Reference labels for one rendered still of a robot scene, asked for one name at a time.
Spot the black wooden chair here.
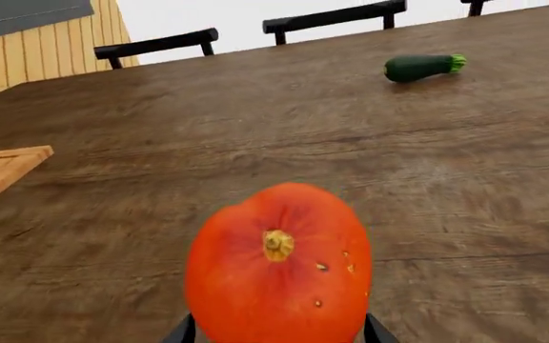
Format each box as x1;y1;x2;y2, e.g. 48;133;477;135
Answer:
93;27;220;71
459;0;490;18
262;0;408;47

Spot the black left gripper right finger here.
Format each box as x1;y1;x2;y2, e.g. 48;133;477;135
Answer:
358;312;402;343

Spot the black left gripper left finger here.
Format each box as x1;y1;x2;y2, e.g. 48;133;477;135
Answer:
161;312;202;343

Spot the orange round squash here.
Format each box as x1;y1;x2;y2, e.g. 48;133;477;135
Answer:
184;181;374;343

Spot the dark green zucchini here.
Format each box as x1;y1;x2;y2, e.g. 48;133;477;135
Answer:
383;53;468;84

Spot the yellow wooden slatted cabinet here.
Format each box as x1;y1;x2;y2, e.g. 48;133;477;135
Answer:
0;0;140;106

